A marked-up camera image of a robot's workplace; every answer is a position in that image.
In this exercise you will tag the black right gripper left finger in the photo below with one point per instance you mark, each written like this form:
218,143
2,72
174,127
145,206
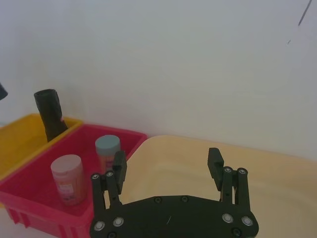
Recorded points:
120,171

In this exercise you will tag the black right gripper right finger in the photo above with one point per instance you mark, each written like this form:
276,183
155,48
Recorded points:
215,168

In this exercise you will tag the pink-capped labelled jar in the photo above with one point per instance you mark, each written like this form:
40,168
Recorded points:
69,178

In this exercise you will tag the red plastic bin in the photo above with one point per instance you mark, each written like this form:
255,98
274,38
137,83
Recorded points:
37,198

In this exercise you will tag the black wrapped bottle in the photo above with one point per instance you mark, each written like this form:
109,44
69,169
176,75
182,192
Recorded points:
50,114

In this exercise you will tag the yellow plastic bin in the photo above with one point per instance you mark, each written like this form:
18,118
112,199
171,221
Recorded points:
22,138

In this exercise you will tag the dark object at edge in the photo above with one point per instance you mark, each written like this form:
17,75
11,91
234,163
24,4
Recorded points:
2,91

